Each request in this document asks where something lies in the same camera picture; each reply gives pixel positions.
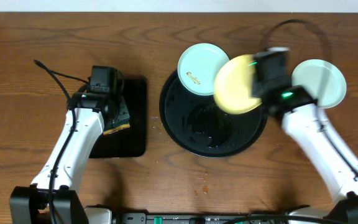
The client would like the yellow sponge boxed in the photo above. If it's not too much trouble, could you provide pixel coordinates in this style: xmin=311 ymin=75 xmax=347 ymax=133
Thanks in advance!
xmin=103 ymin=105 xmax=130 ymax=135

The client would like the light blue plate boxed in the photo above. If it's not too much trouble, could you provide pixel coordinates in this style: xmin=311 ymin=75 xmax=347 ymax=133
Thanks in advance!
xmin=177 ymin=43 xmax=229 ymax=96
xmin=291 ymin=59 xmax=347 ymax=108

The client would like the yellow plate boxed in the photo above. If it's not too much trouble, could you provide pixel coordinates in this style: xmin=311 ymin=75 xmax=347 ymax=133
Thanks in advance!
xmin=213 ymin=55 xmax=262 ymax=114

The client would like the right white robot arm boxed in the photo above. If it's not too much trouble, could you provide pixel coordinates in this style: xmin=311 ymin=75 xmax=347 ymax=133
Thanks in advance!
xmin=262 ymin=86 xmax=358 ymax=223

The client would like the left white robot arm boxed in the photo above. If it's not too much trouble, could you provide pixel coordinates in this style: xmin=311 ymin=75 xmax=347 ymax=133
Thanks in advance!
xmin=9 ymin=91 xmax=129 ymax=223

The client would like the black rectangular tray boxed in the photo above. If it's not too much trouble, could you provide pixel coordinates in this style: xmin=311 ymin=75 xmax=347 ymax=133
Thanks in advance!
xmin=89 ymin=77 xmax=147 ymax=159

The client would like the black round tray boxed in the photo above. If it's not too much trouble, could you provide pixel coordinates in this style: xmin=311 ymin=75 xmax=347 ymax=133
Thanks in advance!
xmin=159 ymin=70 xmax=268 ymax=158

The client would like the left black cable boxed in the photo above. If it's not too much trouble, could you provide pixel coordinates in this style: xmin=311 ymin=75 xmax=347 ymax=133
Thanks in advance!
xmin=33 ymin=59 xmax=90 ymax=224

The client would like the black cable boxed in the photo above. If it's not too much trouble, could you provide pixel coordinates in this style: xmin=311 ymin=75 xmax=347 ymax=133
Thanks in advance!
xmin=33 ymin=59 xmax=90 ymax=224
xmin=259 ymin=19 xmax=358 ymax=200

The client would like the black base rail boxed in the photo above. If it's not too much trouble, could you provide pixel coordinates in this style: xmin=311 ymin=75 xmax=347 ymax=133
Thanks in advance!
xmin=116 ymin=212 xmax=291 ymax=224

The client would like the right black cable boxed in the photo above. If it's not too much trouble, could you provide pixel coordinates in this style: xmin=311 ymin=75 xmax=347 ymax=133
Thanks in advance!
xmin=259 ymin=19 xmax=358 ymax=200

